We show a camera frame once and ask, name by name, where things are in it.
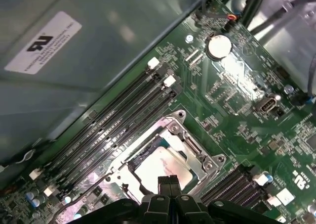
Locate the black cable bundle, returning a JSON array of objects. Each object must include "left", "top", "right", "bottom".
[{"left": 237, "top": 0, "right": 263, "bottom": 27}]

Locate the silver internal USB port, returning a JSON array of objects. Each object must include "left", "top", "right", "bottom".
[{"left": 255, "top": 97, "right": 279, "bottom": 115}]

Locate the green motherboard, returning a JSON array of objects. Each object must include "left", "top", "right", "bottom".
[{"left": 0, "top": 0, "right": 316, "bottom": 224}]

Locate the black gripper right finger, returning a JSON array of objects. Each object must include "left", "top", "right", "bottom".
[{"left": 168, "top": 176, "right": 284, "bottom": 224}]

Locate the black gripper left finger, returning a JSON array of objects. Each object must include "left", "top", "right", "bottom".
[{"left": 79, "top": 176, "right": 171, "bottom": 224}]

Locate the metal wire locking lever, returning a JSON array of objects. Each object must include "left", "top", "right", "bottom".
[{"left": 50, "top": 171, "right": 118, "bottom": 224}]

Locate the thin black cable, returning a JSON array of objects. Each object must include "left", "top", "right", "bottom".
[{"left": 196, "top": 0, "right": 213, "bottom": 19}]

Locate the black PC case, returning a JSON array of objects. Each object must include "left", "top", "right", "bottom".
[{"left": 0, "top": 0, "right": 223, "bottom": 185}]

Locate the silver coin cell battery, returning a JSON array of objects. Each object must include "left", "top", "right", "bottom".
[{"left": 206, "top": 33, "right": 233, "bottom": 60}]

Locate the white printed sticker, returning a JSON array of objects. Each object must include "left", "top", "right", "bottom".
[{"left": 4, "top": 10, "right": 82, "bottom": 74}]

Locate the silver CPU chip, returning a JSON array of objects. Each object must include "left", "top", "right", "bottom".
[{"left": 127, "top": 134, "right": 198, "bottom": 195}]

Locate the metal socket cover frame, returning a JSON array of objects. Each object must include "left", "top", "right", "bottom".
[{"left": 116, "top": 124, "right": 218, "bottom": 197}]

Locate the metal CPU socket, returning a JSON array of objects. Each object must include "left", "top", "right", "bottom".
[{"left": 103, "top": 109, "right": 227, "bottom": 202}]

